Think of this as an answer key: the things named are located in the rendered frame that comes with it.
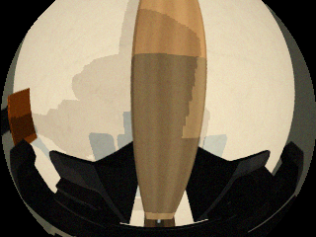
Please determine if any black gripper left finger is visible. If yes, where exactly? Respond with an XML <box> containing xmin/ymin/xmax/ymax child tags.
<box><xmin>48</xmin><ymin>141</ymin><xmax>138</xmax><ymax>224</ymax></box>

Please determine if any brown wooden rail with end hook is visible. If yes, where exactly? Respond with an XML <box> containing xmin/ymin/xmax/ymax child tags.
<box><xmin>130</xmin><ymin>0</ymin><xmax>208</xmax><ymax>222</ymax></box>

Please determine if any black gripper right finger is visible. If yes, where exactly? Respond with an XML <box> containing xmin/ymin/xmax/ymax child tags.
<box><xmin>186</xmin><ymin>146</ymin><xmax>272</xmax><ymax>222</ymax></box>

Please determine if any wooden slotted post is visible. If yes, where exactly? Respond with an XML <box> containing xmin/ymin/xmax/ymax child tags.
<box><xmin>143</xmin><ymin>216</ymin><xmax>175</xmax><ymax>228</ymax></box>

